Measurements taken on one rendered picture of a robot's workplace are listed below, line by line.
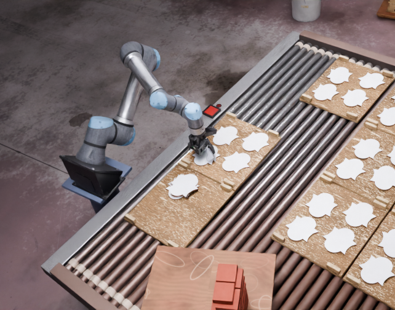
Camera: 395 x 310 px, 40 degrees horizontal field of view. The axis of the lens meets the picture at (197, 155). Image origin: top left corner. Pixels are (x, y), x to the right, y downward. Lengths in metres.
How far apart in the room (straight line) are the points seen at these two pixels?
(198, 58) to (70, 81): 1.18
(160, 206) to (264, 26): 3.00
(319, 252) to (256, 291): 0.37
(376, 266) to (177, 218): 0.89
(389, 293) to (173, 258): 0.87
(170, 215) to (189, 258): 0.34
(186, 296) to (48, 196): 2.16
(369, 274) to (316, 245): 0.25
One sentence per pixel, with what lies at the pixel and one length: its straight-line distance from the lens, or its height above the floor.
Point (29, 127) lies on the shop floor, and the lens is 4.79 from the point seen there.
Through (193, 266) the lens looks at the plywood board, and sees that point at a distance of 2.26.
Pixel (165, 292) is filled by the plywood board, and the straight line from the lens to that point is 2.23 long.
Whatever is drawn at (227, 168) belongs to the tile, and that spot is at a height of 0.94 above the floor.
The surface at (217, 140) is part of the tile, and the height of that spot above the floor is 0.94.
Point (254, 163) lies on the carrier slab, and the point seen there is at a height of 0.94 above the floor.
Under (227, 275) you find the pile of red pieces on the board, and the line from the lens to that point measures 1.91.
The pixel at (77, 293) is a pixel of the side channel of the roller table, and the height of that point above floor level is 0.95.
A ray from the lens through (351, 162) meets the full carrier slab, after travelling 2.70.
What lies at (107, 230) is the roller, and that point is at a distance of 2.62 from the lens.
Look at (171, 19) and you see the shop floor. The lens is 5.55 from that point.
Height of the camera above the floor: 2.95
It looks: 46 degrees down
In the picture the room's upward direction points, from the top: 12 degrees counter-clockwise
